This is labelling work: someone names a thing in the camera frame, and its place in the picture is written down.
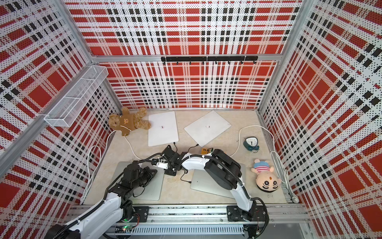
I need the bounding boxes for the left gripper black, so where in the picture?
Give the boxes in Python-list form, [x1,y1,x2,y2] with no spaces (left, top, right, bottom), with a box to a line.
[132,166,158,190]

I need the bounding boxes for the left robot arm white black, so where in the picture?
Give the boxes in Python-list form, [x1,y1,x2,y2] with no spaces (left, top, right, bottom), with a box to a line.
[45,161,158,239]

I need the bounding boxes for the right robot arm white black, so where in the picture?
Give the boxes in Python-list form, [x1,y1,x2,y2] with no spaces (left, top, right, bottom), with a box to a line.
[160,146,269,225]

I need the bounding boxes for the silver laptop front left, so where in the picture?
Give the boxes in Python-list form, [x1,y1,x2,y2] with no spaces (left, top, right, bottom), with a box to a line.
[111,162,167,201]

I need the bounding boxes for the silver laptop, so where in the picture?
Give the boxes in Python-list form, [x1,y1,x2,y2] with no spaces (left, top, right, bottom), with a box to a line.
[111,162,167,201]
[190,170,234,199]

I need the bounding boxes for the white laptop back left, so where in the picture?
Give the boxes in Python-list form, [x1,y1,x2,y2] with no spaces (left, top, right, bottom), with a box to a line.
[148,112,179,147]

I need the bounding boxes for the white laptop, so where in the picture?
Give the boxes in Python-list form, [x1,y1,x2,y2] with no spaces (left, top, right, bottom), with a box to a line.
[184,111,232,147]
[148,112,179,147]

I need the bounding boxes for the silver laptop front right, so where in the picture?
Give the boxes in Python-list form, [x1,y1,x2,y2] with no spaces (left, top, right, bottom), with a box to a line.
[190,170,234,199]

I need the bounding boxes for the white laptop back right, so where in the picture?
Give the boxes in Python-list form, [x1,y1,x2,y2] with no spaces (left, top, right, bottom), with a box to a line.
[184,111,232,147]

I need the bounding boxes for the orange power strip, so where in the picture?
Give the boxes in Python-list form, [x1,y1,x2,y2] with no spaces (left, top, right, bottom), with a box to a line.
[201,148,214,155]

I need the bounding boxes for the brown teddy bear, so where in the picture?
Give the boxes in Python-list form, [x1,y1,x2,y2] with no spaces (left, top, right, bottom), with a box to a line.
[108,107,151,136]

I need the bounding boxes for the plush doll striped hat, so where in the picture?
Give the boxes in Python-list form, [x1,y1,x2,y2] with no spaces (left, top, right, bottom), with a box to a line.
[251,159,282,193]

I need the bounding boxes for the black cable front right laptop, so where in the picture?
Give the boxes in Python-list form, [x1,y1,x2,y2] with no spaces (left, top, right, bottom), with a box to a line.
[179,168,193,184]

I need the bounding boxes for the white power cord left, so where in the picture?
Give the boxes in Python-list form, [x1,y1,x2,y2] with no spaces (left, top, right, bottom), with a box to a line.
[80,129,168,204]

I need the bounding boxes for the white power cord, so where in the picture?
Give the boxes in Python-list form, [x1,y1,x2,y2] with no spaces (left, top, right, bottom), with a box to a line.
[80,129,168,204]
[225,124,300,204]

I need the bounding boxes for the black hook rail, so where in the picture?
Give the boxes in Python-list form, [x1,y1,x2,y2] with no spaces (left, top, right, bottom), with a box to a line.
[161,56,259,64]

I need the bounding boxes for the white wire mesh basket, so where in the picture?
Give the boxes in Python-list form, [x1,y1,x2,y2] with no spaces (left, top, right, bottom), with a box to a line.
[44,65,108,127]

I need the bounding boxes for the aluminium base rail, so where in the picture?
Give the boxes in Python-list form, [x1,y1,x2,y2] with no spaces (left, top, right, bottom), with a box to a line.
[64,204,311,239]

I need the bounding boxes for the white power cord right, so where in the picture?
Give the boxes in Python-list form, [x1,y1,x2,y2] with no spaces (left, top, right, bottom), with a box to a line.
[225,124,300,204]

